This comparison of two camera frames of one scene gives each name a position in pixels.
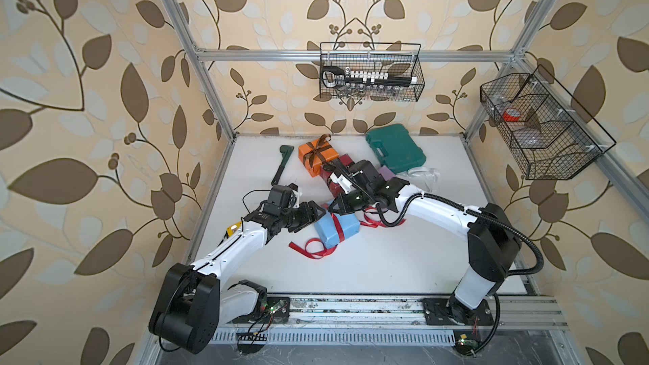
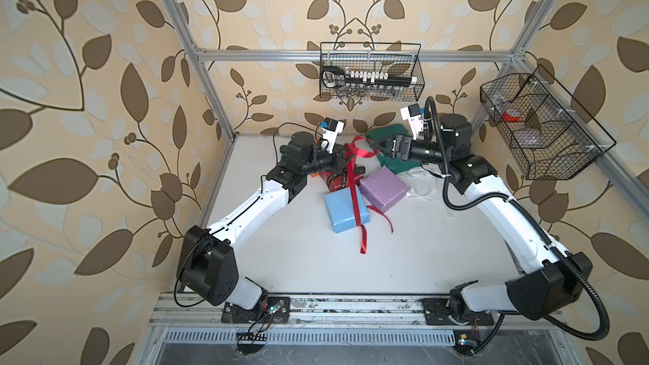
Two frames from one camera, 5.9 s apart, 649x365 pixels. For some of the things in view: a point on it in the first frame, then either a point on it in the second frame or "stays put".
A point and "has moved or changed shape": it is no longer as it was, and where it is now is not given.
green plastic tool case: (395, 148) stays put
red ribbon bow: (315, 247) → (364, 146)
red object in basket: (511, 115) stays put
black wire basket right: (549, 133) stays put
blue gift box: (327, 231) has moved or changed shape
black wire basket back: (371, 71) stays put
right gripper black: (343, 206) → (402, 147)
